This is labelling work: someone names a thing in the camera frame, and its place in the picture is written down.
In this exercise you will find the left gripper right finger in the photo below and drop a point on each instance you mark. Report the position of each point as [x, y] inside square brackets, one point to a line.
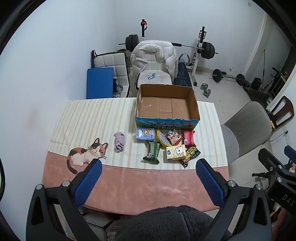
[254, 221]

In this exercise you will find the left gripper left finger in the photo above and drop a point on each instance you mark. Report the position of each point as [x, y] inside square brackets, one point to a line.
[43, 222]

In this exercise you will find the black yellow wipes pack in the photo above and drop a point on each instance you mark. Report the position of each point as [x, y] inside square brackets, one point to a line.
[191, 153]

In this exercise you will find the yellow tissue box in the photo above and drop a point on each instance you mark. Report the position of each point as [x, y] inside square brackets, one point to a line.
[175, 152]

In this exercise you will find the red snack packet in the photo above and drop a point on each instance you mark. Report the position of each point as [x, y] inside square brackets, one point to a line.
[188, 136]

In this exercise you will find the purple plush toy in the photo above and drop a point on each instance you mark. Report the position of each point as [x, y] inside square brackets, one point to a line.
[119, 142]

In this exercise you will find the cartoon snack packet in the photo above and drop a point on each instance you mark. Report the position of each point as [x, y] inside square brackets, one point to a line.
[173, 137]

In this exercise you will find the green wipes pack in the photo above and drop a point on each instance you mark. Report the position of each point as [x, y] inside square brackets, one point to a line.
[153, 152]

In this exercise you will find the blue tissue pack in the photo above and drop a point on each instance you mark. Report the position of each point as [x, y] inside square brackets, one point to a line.
[145, 134]

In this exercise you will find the yellow clear pouch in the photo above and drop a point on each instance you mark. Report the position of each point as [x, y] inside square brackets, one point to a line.
[162, 139]

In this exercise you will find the black fleece clothing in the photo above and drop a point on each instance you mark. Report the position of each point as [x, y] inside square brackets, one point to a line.
[168, 223]

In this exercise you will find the grey shell chair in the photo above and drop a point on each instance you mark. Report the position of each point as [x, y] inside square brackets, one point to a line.
[249, 128]

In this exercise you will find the brown wooden chair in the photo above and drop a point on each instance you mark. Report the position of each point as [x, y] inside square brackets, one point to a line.
[281, 114]

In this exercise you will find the striped cat tablecloth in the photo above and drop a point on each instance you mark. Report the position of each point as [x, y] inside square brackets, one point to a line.
[128, 184]

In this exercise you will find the black exercise machine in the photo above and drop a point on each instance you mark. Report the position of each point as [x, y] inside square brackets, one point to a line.
[264, 95]

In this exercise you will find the chrome dumbbell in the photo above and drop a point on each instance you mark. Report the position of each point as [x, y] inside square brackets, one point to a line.
[203, 86]

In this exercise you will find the floor barbell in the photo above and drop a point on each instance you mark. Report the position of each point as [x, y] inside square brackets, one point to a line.
[218, 75]

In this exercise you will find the open cardboard box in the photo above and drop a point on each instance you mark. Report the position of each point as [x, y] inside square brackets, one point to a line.
[166, 107]

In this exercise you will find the blue foam mat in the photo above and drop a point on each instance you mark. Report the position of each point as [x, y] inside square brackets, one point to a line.
[99, 83]

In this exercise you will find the black weight bench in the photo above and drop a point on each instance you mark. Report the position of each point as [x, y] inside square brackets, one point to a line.
[185, 77]

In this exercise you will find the white quilted chair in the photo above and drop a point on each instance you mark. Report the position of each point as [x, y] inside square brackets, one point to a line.
[118, 61]

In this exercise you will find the blue card on chair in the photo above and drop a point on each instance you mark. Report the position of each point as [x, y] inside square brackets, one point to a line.
[152, 76]

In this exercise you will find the white padded chair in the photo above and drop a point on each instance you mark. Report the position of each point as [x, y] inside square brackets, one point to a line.
[152, 65]

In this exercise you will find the white squat rack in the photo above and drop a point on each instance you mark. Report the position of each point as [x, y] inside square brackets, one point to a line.
[204, 49]

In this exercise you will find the white puffer jacket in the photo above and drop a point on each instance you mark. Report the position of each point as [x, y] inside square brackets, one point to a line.
[165, 53]

